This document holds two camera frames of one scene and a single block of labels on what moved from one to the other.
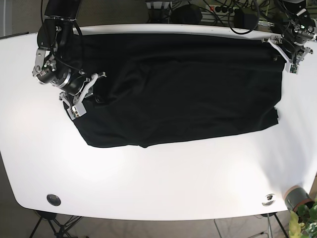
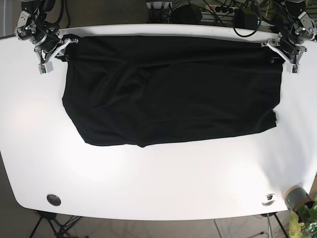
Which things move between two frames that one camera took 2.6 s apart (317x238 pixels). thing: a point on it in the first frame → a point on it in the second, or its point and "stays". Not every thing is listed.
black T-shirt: x=156 y=89 stays
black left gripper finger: x=98 y=95 → x=62 y=57
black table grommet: x=53 y=200 stays
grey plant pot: x=295 y=196 stays
